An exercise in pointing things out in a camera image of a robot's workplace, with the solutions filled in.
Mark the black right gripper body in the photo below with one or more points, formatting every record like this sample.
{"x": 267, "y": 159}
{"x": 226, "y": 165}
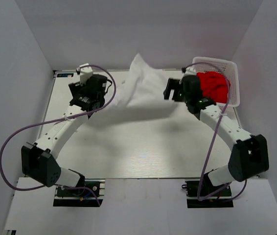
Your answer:
{"x": 186, "y": 96}

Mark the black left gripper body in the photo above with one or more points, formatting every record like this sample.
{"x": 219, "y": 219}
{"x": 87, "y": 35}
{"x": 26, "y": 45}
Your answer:
{"x": 77, "y": 89}

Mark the red t shirt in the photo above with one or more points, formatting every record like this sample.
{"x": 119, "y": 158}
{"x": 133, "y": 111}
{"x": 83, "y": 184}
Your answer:
{"x": 214, "y": 85}

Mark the white t shirt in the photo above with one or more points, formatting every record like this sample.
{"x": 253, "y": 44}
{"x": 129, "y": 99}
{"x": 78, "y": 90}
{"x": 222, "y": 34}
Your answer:
{"x": 139, "y": 98}

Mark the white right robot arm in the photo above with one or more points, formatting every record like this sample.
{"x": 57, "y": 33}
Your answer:
{"x": 249, "y": 153}

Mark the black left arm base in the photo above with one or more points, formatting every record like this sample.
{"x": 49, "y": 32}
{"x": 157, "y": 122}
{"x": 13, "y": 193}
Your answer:
{"x": 90, "y": 196}

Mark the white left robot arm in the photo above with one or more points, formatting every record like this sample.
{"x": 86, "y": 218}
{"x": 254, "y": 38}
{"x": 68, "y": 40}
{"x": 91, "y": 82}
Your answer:
{"x": 39, "y": 159}

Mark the blue table label sticker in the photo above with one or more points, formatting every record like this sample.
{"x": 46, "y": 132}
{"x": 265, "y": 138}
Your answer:
{"x": 65, "y": 74}

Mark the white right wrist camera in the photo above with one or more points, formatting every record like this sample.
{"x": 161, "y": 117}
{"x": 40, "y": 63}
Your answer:
{"x": 189, "y": 71}

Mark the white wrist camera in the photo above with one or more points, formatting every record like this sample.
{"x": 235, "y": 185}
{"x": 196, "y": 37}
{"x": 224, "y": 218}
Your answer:
{"x": 189, "y": 71}
{"x": 85, "y": 72}

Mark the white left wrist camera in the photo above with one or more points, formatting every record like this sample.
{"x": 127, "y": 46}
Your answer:
{"x": 85, "y": 72}

